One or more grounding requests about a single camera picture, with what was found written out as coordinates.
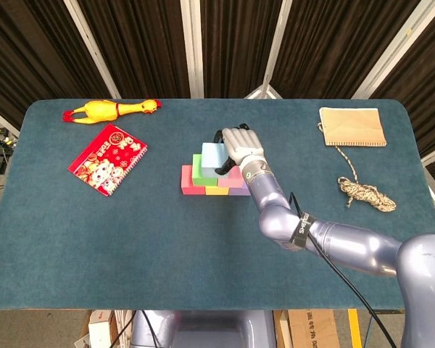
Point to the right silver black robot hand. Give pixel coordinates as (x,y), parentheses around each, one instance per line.
(243,145)

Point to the light blue foam cube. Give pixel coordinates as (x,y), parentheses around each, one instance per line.
(214,156)

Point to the pink and white foam cube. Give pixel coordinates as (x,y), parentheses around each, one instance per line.
(233,177)

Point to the purple foam cube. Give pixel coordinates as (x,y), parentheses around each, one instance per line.
(239,191)

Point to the yellow foam cube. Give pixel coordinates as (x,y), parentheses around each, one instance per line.
(217,190)

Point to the green foam cube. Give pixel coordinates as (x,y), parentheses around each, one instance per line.
(196,170)

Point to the red foam cube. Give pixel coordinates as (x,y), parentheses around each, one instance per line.
(186,181)

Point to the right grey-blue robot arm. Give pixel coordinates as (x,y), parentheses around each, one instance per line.
(330,232)

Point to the brown kraft spiral notebook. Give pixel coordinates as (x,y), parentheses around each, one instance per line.
(351,127)

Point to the red spiral notebook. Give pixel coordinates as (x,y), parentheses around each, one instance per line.
(107,161)

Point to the dark brown curtain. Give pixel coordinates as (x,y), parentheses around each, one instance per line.
(148,47)

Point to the yellow rubber chicken toy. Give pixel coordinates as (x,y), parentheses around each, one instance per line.
(98,112)

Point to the white cardboard box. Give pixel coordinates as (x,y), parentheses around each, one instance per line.
(99,331)

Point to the grey-blue robot torso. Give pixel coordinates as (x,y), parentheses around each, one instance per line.
(210,330)

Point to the brown cardboard box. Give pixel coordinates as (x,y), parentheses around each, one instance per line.
(313,330)

